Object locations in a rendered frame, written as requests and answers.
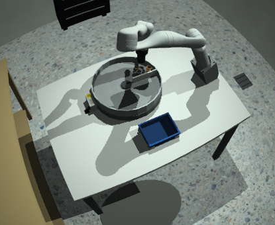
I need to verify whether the blue open crate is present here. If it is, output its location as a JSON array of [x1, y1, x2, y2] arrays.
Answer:
[[138, 112, 180, 150]]

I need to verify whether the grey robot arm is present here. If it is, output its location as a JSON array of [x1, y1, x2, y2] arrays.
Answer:
[[117, 21, 211, 68]]

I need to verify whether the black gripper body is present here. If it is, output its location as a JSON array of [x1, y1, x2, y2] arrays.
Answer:
[[136, 49, 148, 63]]

